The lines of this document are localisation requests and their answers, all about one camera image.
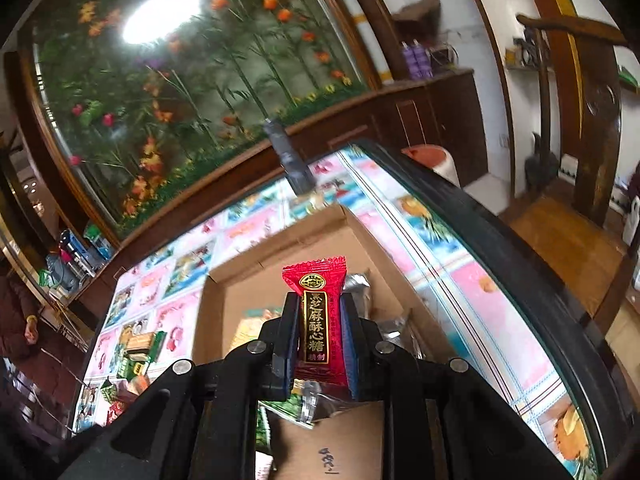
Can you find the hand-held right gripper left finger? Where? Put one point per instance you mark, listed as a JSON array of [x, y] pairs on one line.
[[289, 350]]

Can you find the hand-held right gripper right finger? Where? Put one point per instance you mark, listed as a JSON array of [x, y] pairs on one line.
[[351, 355]]

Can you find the red candy packet gold label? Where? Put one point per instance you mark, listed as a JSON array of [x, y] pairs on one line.
[[317, 320]]

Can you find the clear cracker packet yellow label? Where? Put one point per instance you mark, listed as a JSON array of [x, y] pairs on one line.
[[250, 332]]

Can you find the silver foil packet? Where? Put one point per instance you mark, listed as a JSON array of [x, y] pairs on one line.
[[359, 287], [395, 332]]

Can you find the green white pea packet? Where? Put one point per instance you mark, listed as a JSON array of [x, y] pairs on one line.
[[305, 400]]

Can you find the yellow green pea packet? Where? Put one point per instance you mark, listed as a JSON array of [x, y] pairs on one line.
[[262, 425]]

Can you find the cardboard box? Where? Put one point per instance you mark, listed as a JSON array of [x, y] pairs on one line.
[[300, 245]]

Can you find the printed tablecloth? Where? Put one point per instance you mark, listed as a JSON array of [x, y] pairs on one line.
[[450, 280]]

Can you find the small green snack packet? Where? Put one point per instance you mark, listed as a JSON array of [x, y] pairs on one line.
[[159, 347]]

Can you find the orange cracker packet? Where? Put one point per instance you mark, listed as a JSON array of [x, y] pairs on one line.
[[140, 385]]

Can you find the large green pea packet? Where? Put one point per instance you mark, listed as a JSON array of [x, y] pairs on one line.
[[131, 369]]

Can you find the grey flashlight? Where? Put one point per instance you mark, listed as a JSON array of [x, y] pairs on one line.
[[292, 165]]

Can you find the red packet with figure print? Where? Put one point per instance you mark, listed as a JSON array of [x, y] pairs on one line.
[[114, 412]]

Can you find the blue green packet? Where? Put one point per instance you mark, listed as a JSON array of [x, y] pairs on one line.
[[97, 242]]

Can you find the blue plastic bottle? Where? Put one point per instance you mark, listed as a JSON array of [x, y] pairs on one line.
[[60, 275]]

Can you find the wooden side cabinet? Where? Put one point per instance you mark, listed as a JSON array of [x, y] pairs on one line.
[[450, 120]]

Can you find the glass artificial flower display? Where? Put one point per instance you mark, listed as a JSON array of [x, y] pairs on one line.
[[200, 85]]

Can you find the purple spray can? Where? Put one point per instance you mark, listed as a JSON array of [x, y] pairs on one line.
[[425, 58], [411, 60]]

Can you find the wooden chair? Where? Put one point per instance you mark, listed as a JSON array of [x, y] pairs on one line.
[[600, 110]]

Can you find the brown wooden wall shelf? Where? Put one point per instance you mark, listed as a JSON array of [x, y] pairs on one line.
[[420, 12]]

